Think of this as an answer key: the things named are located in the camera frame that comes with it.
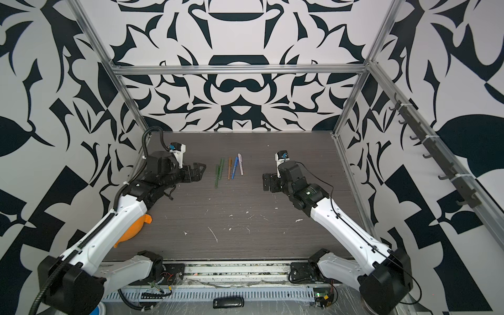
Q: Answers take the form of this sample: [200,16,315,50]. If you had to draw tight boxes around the green pen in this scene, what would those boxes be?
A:
[214,165,221,189]
[219,158,224,179]

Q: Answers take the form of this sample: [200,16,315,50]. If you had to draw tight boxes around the orange brown pen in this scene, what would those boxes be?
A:
[227,157,233,180]

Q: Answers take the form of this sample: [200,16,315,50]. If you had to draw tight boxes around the blue pen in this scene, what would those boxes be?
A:
[231,156,239,179]

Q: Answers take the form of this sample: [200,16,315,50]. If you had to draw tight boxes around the pink fountain pen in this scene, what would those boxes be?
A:
[238,153,244,176]

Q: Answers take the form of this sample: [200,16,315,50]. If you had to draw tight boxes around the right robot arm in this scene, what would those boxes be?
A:
[262,159,413,314]

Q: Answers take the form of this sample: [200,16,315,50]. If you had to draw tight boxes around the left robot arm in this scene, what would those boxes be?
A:
[28,126,207,314]

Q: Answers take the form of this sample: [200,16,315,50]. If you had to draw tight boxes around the orange shark plush toy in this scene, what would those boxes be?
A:
[114,214,152,248]

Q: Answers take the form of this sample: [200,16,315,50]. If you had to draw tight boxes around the black rectangular device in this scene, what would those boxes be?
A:
[213,296,244,309]

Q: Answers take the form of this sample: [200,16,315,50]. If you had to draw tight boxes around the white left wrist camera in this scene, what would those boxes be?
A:
[169,143,186,169]

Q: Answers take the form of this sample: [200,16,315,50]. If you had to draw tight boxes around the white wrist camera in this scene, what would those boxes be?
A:
[275,150,290,168]
[169,143,186,169]

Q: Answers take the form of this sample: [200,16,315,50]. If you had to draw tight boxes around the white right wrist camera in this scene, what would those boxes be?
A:
[275,150,290,168]

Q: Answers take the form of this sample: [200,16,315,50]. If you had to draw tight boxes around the wall hook rail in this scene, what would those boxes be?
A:
[391,100,482,209]

